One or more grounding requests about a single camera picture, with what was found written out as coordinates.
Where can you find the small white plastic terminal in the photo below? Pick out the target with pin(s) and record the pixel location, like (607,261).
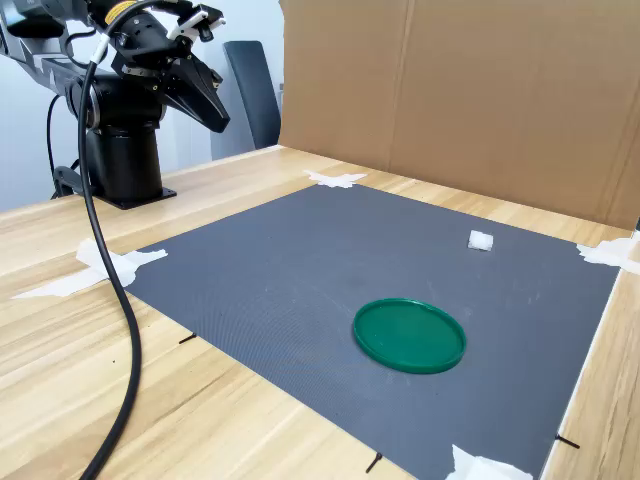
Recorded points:
(480,241)

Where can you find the round green lid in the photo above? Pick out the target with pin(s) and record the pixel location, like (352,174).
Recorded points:
(410,335)

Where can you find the dark grey chair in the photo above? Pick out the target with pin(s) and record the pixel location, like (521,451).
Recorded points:
(252,90)

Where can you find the black table clamp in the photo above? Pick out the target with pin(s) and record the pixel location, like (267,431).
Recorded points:
(67,177)

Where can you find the small white tape patch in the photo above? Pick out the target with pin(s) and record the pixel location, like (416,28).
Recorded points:
(475,467)
(337,179)
(610,252)

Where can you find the dark grey mat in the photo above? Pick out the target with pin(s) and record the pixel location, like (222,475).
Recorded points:
(275,275)

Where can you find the large white tape patch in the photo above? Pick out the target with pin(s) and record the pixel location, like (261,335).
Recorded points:
(90,270)

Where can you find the small black pin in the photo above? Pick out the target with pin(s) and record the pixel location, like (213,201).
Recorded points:
(374,462)
(567,441)
(187,339)

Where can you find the brown cardboard partition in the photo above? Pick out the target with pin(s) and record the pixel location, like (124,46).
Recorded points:
(475,90)

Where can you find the small white camera box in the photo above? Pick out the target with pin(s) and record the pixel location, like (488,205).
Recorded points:
(187,25)

